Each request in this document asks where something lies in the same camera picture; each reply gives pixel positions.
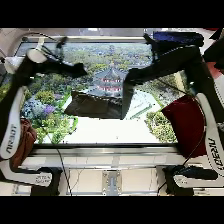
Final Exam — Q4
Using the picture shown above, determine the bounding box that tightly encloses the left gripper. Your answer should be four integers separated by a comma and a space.
60, 62, 89, 78

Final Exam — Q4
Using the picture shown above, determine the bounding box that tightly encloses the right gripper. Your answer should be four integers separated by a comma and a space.
123, 67, 148, 86

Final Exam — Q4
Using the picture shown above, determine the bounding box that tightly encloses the grey-brown T-shirt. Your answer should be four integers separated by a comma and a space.
63, 78, 136, 121

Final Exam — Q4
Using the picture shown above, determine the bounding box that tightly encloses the dark blue garment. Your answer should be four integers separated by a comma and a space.
151, 31, 205, 48

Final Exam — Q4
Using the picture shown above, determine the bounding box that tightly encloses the dark red garment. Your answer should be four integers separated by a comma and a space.
161, 94, 209, 160

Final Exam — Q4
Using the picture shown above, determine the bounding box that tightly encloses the rust orange garment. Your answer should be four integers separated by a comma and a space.
206, 61, 224, 79

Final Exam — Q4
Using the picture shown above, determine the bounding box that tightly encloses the black garment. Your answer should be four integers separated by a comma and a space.
202, 28, 224, 71

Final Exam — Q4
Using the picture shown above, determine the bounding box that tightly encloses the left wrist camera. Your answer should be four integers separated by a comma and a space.
54, 35, 70, 51

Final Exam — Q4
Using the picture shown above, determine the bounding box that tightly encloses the silver frame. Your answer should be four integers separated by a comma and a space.
13, 35, 224, 197

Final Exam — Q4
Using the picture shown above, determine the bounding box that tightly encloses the black cable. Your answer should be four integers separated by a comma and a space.
42, 128, 73, 196
156, 95, 208, 194

